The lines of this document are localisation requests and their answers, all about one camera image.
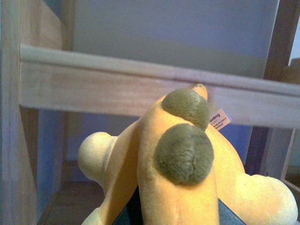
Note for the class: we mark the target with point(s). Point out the wooden shelf unit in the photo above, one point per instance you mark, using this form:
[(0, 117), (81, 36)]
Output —
[(39, 71)]

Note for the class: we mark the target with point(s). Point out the small orange hang tag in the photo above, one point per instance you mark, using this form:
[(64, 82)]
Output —
[(220, 119)]

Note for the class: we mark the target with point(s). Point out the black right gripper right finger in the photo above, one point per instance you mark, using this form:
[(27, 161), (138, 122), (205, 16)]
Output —
[(227, 216)]

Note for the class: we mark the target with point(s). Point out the orange plush dinosaur toy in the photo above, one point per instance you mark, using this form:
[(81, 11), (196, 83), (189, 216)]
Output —
[(182, 166)]

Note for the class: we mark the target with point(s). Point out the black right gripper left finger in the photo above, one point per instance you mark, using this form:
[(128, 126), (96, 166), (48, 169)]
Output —
[(132, 212)]

